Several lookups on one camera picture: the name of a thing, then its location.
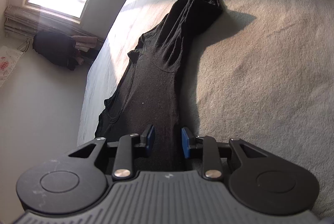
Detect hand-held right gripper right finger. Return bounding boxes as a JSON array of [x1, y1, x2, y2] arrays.
[[181, 126, 270, 180]]

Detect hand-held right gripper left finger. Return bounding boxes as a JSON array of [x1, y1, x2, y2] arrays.
[[67, 124, 156, 181]]

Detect black garment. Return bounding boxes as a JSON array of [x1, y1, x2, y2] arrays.
[[94, 0, 224, 173]]

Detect hanging dark clothes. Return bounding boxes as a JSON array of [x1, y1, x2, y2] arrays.
[[32, 30, 100, 72]]

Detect pale patterned curtain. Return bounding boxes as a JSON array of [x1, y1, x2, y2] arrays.
[[4, 5, 103, 43]]

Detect white floral cloth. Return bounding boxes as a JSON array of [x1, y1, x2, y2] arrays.
[[0, 45, 24, 88]]

